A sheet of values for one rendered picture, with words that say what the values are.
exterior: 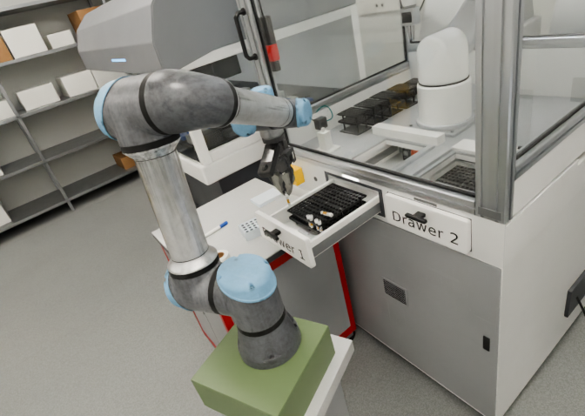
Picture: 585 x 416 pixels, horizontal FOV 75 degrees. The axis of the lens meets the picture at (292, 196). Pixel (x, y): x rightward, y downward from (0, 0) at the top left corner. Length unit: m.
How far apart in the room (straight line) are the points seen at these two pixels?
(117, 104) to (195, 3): 1.20
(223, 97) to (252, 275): 0.36
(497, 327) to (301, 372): 0.67
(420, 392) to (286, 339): 1.06
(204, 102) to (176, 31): 1.18
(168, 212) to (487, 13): 0.76
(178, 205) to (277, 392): 0.44
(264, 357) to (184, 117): 0.54
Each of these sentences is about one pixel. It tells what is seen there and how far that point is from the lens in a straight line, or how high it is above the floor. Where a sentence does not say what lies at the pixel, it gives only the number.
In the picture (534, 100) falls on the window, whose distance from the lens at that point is 1.10.
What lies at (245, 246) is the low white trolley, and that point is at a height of 0.76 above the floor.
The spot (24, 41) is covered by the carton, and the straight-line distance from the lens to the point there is 4.65.
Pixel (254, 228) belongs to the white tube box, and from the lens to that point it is 1.52.
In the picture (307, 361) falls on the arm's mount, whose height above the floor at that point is 0.86.
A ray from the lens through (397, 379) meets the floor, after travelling 1.92.
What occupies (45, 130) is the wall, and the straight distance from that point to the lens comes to 5.15.
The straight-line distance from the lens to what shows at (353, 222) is 1.28.
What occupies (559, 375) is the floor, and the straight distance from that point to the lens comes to 2.01.
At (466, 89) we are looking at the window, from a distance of 1.02.
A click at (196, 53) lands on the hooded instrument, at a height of 1.41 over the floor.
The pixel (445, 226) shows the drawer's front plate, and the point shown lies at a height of 0.89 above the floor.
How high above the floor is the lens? 1.58
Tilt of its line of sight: 28 degrees down
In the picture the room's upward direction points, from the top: 15 degrees counter-clockwise
